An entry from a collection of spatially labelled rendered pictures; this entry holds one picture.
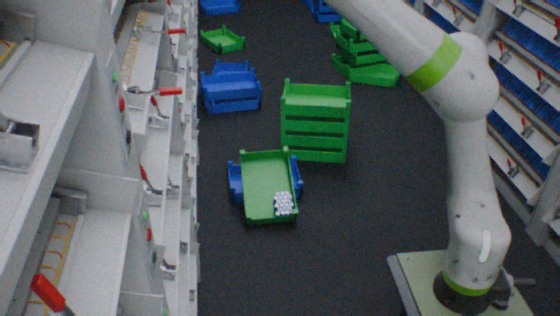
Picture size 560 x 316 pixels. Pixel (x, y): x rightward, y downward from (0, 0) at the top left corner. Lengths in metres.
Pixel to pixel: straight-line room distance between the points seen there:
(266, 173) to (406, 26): 1.22
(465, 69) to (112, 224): 0.68
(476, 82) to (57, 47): 0.73
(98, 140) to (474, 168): 0.96
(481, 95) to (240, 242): 1.15
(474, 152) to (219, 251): 1.00
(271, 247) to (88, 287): 1.37
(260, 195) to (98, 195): 1.44
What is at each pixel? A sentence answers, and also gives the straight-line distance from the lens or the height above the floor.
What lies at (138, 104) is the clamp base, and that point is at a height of 0.95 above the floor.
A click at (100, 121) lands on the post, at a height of 1.06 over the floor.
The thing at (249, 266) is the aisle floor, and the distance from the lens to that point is 1.78.
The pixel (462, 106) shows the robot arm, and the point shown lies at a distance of 0.99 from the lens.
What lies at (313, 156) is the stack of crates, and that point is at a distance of 2.26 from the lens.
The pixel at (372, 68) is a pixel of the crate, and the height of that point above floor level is 0.03.
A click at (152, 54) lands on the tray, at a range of 0.99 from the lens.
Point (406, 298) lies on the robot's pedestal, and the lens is 1.37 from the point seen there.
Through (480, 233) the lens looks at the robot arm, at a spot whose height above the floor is 0.54.
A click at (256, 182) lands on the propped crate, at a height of 0.08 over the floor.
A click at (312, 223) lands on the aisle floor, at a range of 1.94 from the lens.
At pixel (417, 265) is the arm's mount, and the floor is 0.29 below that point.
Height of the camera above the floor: 1.31
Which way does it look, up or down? 36 degrees down
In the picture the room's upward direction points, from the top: straight up
